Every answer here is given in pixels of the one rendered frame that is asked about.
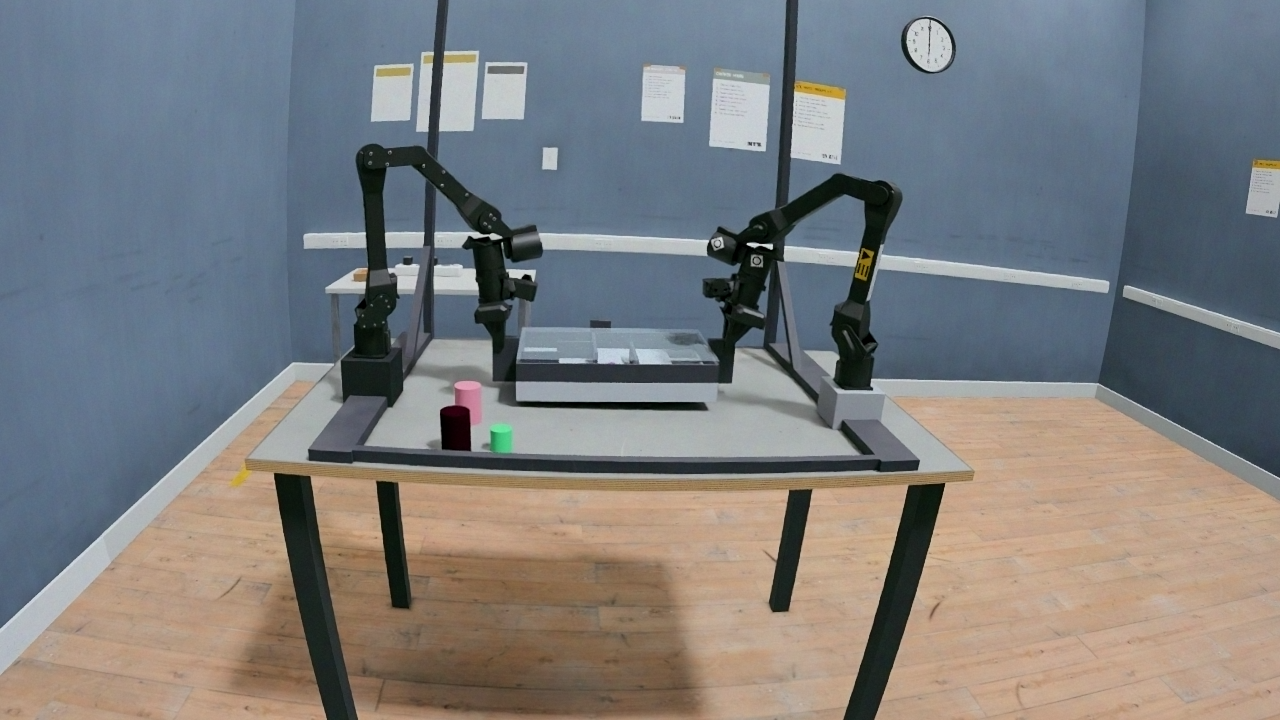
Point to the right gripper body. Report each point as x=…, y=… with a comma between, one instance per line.
x=490, y=287

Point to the pink cylinder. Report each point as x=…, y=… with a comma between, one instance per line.
x=468, y=393

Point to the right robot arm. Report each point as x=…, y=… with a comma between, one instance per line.
x=519, y=244

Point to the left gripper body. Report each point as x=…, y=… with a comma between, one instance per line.
x=746, y=309

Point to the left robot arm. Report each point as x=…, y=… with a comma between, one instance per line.
x=882, y=200

